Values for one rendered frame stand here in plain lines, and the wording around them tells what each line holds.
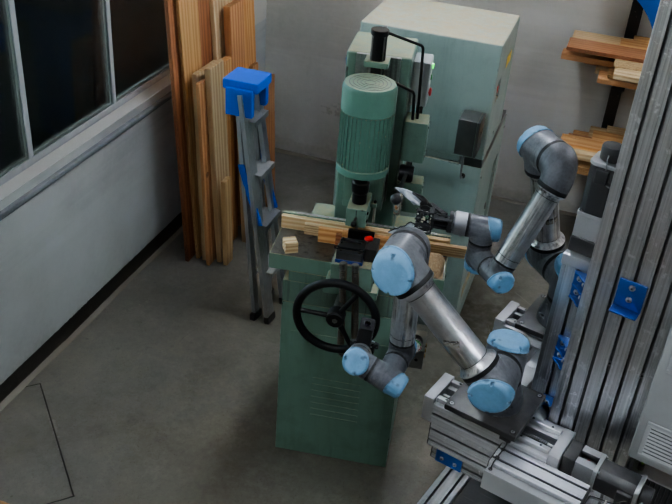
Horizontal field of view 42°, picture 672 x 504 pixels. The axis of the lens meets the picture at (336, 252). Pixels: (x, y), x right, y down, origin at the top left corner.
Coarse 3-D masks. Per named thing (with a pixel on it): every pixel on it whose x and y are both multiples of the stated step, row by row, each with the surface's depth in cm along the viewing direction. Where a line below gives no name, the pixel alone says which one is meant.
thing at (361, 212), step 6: (348, 204) 298; (354, 204) 298; (366, 204) 298; (348, 210) 296; (354, 210) 295; (360, 210) 295; (366, 210) 295; (348, 216) 297; (354, 216) 297; (360, 216) 296; (366, 216) 297; (348, 222) 298; (360, 222) 297; (366, 222) 299
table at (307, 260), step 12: (276, 240) 304; (300, 240) 305; (312, 240) 305; (276, 252) 297; (300, 252) 298; (312, 252) 299; (324, 252) 299; (276, 264) 299; (288, 264) 298; (300, 264) 297; (312, 264) 296; (324, 264) 295; (444, 276) 292; (324, 288) 288; (336, 288) 288; (372, 288) 288
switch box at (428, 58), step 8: (416, 56) 302; (424, 56) 303; (432, 56) 304; (416, 64) 298; (424, 64) 298; (416, 72) 300; (424, 72) 299; (416, 80) 301; (424, 80) 301; (416, 88) 303; (424, 88) 302; (416, 96) 304; (424, 96) 304; (416, 104) 306; (424, 104) 305
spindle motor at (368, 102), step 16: (352, 80) 276; (368, 80) 277; (384, 80) 278; (352, 96) 271; (368, 96) 269; (384, 96) 270; (352, 112) 274; (368, 112) 272; (384, 112) 274; (352, 128) 277; (368, 128) 275; (384, 128) 277; (352, 144) 280; (368, 144) 278; (384, 144) 281; (352, 160) 282; (368, 160) 282; (384, 160) 285; (352, 176) 285; (368, 176) 284; (384, 176) 288
